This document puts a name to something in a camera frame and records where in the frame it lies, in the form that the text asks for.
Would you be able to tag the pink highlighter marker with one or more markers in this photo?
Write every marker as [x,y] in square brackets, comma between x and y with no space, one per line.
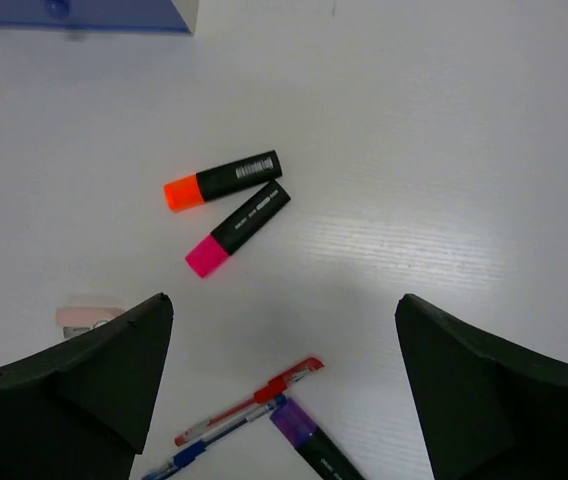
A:
[230,235]

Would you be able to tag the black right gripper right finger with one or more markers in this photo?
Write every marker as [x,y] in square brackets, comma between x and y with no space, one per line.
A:
[488,408]

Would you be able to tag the blue gel pen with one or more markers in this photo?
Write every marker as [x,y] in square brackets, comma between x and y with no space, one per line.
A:
[189,454]

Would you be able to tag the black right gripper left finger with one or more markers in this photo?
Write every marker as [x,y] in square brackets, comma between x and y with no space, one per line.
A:
[82,409]

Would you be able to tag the orange highlighter marker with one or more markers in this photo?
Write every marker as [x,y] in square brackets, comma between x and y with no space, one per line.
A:
[221,181]

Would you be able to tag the pink stapler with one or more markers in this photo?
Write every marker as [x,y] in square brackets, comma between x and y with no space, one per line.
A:
[75,321]

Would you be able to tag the red gel pen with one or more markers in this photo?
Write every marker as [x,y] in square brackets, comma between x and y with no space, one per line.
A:
[277,385]

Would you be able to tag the purple highlighter marker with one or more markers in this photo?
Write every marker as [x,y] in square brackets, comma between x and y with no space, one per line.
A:
[312,444]

